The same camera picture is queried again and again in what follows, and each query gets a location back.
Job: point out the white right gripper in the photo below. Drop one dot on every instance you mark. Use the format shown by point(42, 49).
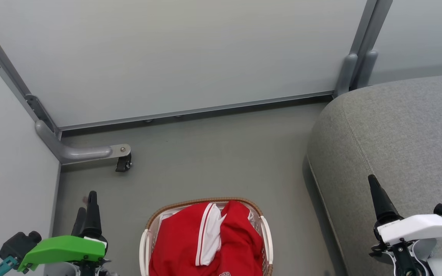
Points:
point(420, 228)

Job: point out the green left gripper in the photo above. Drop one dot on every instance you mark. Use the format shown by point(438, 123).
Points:
point(63, 249)

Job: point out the red and white shirt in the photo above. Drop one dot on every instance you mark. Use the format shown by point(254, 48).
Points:
point(178, 237)

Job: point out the grey fabric sofa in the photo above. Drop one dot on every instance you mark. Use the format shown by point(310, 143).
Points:
point(397, 134)

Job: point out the black caster wheel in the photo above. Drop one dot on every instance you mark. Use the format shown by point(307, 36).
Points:
point(123, 164)

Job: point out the grey partition support leg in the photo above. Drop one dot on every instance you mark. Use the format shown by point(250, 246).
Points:
point(83, 153)
point(347, 74)
point(367, 67)

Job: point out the white laundry basket brown rim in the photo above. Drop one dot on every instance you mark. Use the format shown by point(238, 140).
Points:
point(269, 237)

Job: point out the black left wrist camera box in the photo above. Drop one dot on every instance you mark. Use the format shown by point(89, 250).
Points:
point(17, 245)

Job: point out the dark partition hinge bracket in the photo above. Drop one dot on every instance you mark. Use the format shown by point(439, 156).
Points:
point(38, 109)

